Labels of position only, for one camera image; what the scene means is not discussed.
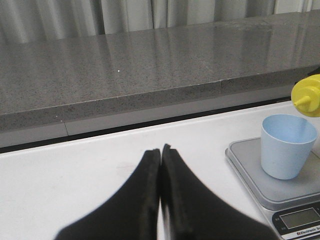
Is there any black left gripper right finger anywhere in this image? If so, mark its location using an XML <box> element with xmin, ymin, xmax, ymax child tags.
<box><xmin>160</xmin><ymin>144</ymin><xmax>278</xmax><ymax>240</ymax></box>

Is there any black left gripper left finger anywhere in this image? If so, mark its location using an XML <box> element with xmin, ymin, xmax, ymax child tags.
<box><xmin>56</xmin><ymin>149</ymin><xmax>161</xmax><ymax>240</ymax></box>

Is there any light blue plastic cup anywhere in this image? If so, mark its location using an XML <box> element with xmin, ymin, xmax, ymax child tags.
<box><xmin>260</xmin><ymin>114</ymin><xmax>318</xmax><ymax>180</ymax></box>

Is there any yellow squeeze bottle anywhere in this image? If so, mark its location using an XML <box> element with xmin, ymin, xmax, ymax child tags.
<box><xmin>291</xmin><ymin>74</ymin><xmax>320</xmax><ymax>118</ymax></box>

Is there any silver digital kitchen scale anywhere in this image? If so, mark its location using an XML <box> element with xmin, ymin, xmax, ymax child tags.
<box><xmin>225</xmin><ymin>137</ymin><xmax>320</xmax><ymax>240</ymax></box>

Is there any grey stone counter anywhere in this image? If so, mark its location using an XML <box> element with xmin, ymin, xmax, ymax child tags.
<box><xmin>0</xmin><ymin>11</ymin><xmax>320</xmax><ymax>153</ymax></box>

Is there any grey curtain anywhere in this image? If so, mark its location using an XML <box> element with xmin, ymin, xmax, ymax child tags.
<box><xmin>0</xmin><ymin>0</ymin><xmax>320</xmax><ymax>45</ymax></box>

